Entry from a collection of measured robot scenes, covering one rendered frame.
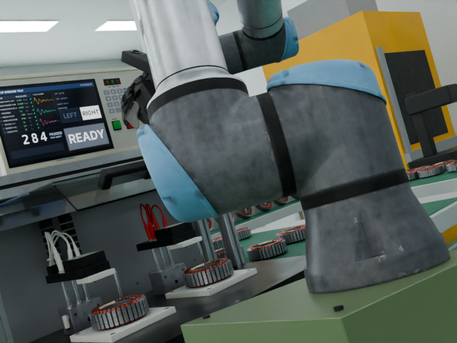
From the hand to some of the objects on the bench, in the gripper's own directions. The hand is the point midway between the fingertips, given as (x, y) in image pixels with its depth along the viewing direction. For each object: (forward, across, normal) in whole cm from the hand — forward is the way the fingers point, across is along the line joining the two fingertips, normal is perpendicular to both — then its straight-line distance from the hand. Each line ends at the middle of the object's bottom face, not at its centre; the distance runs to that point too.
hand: (126, 118), depth 132 cm
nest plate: (+10, -20, -41) cm, 47 cm away
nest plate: (+10, +4, -41) cm, 43 cm away
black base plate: (+12, -8, -42) cm, 45 cm away
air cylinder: (+23, -20, -35) cm, 47 cm away
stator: (+10, +4, -40) cm, 41 cm away
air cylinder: (+23, +4, -35) cm, 42 cm away
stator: (+10, -20, -40) cm, 46 cm away
